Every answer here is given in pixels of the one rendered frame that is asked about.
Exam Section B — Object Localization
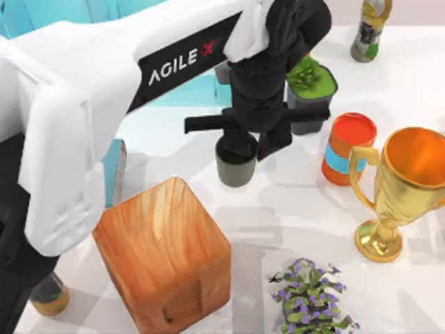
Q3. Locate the grey cup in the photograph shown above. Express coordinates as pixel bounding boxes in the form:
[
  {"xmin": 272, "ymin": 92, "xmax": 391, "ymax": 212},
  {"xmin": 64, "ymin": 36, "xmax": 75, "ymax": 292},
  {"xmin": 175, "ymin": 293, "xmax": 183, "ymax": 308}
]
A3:
[{"xmin": 215, "ymin": 133, "xmax": 259, "ymax": 189}]

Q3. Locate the green plant in grey pot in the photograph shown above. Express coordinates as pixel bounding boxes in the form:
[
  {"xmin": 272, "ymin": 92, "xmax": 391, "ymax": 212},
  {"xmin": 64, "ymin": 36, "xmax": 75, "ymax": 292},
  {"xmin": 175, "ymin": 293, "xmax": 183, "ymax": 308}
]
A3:
[{"xmin": 285, "ymin": 55, "xmax": 339, "ymax": 136}]

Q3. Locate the orange can with blue band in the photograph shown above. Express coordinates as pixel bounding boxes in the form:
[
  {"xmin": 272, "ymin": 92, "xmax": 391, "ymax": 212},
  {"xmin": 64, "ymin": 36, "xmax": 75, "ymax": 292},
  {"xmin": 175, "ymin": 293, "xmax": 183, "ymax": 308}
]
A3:
[{"xmin": 321, "ymin": 111, "xmax": 378, "ymax": 187}]

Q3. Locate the light blue book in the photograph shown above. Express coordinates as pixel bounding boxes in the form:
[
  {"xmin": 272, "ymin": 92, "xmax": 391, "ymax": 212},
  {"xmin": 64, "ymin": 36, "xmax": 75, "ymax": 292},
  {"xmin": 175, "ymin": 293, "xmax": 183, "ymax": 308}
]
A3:
[{"xmin": 102, "ymin": 138, "xmax": 128, "ymax": 210}]

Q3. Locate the wooden block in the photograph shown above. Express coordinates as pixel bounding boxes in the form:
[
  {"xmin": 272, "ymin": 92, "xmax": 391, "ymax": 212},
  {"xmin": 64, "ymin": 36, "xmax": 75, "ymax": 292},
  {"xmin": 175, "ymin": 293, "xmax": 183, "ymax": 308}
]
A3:
[{"xmin": 91, "ymin": 176, "xmax": 233, "ymax": 334}]

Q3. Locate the green and grey bottle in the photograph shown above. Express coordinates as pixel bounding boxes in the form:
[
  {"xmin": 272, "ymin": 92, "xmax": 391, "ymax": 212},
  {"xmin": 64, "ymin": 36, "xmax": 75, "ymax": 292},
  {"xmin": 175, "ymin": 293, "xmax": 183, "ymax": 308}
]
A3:
[{"xmin": 350, "ymin": 0, "xmax": 394, "ymax": 64}]

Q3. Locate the gold trophy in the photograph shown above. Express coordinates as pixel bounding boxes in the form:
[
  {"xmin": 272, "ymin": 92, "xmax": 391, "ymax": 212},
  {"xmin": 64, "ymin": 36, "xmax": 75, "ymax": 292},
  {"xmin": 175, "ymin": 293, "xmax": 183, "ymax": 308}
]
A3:
[{"xmin": 348, "ymin": 127, "xmax": 445, "ymax": 262}]

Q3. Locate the purple flower plant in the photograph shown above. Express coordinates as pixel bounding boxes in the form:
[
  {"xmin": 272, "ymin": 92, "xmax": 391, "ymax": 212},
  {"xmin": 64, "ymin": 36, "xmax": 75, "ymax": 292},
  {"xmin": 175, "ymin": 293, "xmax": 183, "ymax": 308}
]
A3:
[{"xmin": 268, "ymin": 257, "xmax": 362, "ymax": 334}]

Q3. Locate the dark bottle with yellow base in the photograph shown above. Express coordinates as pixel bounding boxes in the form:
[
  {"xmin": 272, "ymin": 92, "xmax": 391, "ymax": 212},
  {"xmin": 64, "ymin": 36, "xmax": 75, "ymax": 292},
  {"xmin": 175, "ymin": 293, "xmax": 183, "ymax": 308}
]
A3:
[{"xmin": 29, "ymin": 272, "xmax": 71, "ymax": 318}]

